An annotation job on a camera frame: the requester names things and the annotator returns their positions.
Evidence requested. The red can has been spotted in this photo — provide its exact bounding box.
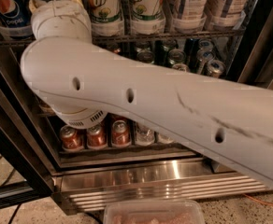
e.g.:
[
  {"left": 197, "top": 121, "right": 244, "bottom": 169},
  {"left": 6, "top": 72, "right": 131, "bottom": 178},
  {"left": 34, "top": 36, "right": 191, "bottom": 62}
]
[
  {"left": 111, "top": 120, "right": 131, "bottom": 147},
  {"left": 60, "top": 125, "right": 83, "bottom": 150},
  {"left": 87, "top": 124, "right": 107, "bottom": 149}
]

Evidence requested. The white drink can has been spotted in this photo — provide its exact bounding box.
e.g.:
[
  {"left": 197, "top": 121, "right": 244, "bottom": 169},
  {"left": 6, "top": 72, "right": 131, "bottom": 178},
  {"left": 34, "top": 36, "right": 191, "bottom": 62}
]
[
  {"left": 173, "top": 0, "right": 207, "bottom": 20},
  {"left": 209, "top": 0, "right": 255, "bottom": 19}
]

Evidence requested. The orange cable on floor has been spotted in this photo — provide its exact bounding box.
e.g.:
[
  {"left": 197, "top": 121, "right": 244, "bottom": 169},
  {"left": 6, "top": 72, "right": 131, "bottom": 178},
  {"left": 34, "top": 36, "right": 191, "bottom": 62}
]
[{"left": 242, "top": 193, "right": 273, "bottom": 208}]

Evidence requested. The stainless steel fridge cabinet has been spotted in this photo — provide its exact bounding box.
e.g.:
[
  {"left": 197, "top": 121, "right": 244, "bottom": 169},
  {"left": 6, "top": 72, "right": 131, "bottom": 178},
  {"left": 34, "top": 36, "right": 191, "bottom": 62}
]
[{"left": 0, "top": 0, "right": 273, "bottom": 215}]

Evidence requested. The clear plastic food container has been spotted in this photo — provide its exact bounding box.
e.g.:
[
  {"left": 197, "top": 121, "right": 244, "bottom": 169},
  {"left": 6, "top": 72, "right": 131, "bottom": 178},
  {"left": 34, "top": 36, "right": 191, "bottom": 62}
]
[{"left": 103, "top": 200, "right": 206, "bottom": 224}]

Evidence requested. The left 7UP can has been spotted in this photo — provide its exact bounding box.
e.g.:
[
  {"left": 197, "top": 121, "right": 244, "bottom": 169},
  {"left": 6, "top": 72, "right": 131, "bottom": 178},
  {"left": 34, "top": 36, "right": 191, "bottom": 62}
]
[{"left": 87, "top": 0, "right": 121, "bottom": 23}]

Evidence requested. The front left red can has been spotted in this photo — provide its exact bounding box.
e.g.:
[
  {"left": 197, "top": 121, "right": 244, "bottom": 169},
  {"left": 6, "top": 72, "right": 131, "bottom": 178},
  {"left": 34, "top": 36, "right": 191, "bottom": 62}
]
[{"left": 60, "top": 125, "right": 83, "bottom": 150}]

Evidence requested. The right white drink can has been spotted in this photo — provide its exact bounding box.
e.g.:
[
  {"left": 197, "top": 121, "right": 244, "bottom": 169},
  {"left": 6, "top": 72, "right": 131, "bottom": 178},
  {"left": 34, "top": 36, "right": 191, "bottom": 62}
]
[{"left": 209, "top": 0, "right": 255, "bottom": 19}]

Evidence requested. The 7up can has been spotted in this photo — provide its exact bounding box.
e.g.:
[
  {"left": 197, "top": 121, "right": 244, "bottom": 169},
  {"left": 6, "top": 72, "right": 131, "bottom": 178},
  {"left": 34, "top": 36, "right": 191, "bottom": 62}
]
[
  {"left": 130, "top": 0, "right": 163, "bottom": 21},
  {"left": 87, "top": 0, "right": 121, "bottom": 23}
]

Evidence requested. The front right red can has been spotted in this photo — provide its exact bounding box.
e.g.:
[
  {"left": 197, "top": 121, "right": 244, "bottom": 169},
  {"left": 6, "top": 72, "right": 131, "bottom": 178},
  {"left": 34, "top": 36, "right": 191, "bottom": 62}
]
[{"left": 111, "top": 120, "right": 131, "bottom": 147}]

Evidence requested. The front middle red can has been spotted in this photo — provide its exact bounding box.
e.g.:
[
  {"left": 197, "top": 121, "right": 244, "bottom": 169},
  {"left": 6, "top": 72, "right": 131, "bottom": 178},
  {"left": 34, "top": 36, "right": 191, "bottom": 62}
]
[{"left": 87, "top": 124, "right": 107, "bottom": 149}]

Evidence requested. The open glass fridge door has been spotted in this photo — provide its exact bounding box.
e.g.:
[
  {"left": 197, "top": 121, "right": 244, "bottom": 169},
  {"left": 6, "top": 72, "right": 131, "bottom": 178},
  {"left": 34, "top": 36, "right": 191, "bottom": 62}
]
[{"left": 0, "top": 70, "right": 55, "bottom": 213}]

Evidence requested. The black cable on floor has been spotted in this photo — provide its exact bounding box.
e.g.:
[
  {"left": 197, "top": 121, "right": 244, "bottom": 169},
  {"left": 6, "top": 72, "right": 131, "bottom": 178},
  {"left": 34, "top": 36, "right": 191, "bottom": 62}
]
[{"left": 7, "top": 203, "right": 22, "bottom": 224}]

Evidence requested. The front right green can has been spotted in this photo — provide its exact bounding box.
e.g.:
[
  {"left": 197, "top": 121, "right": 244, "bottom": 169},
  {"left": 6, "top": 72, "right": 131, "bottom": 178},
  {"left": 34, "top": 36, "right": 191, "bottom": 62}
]
[{"left": 172, "top": 63, "right": 190, "bottom": 72}]

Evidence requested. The front silver slim can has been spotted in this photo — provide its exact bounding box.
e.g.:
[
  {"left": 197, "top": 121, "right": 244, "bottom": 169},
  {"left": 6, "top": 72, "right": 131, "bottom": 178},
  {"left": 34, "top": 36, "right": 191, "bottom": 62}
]
[{"left": 204, "top": 60, "right": 225, "bottom": 78}]

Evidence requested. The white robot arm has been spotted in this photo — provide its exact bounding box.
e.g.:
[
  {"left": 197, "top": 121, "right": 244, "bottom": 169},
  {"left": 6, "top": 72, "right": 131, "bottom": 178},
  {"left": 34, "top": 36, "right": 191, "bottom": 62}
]
[{"left": 21, "top": 0, "right": 273, "bottom": 189}]

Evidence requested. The left white drink can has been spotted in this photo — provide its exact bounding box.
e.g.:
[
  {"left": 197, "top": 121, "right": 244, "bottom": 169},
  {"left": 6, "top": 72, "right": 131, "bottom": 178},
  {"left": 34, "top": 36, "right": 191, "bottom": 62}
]
[{"left": 173, "top": 0, "right": 207, "bottom": 20}]

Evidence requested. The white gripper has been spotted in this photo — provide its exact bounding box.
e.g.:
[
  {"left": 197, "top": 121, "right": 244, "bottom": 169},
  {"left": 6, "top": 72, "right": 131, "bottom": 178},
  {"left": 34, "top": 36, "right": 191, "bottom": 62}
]
[{"left": 29, "top": 0, "right": 92, "bottom": 42}]

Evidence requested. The right 7UP can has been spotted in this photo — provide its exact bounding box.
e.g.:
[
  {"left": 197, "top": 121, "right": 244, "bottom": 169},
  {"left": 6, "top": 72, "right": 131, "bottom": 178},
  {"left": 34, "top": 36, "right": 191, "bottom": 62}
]
[{"left": 130, "top": 0, "right": 163, "bottom": 21}]

